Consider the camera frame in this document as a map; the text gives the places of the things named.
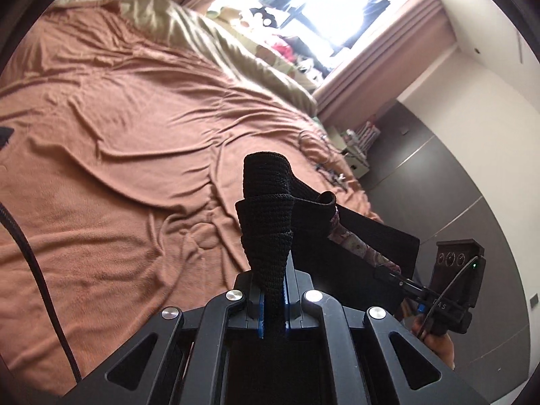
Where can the pile of clothes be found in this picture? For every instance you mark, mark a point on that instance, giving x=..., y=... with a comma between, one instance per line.
x=287, y=50

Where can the beige duvet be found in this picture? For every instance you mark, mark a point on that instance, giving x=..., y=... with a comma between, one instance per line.
x=219, y=50

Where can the orange-brown blanket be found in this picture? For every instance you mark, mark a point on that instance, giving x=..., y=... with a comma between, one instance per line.
x=105, y=156

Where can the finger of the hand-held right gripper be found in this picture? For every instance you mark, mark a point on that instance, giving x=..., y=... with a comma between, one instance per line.
x=405, y=284

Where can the dark grey wardrobe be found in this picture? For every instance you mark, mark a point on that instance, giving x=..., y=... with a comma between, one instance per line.
x=443, y=185

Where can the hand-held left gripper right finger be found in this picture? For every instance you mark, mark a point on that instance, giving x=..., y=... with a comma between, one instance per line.
x=295, y=299

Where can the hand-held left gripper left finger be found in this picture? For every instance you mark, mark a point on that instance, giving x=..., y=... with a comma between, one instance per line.
x=253, y=299

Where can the striped paper bag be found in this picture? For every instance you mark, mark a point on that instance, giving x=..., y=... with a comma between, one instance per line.
x=368, y=134

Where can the black knit sweater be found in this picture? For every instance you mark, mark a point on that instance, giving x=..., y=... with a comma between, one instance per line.
x=270, y=219

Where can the dark cloth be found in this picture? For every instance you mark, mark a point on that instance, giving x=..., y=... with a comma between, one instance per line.
x=4, y=136

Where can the person's right hand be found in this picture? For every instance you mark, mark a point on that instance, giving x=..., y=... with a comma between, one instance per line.
x=438, y=346

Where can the black rectangular frame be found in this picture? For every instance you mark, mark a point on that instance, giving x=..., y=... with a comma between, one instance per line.
x=344, y=183
x=327, y=173

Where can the white nightstand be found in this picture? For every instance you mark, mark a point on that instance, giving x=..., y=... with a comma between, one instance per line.
x=352, y=158

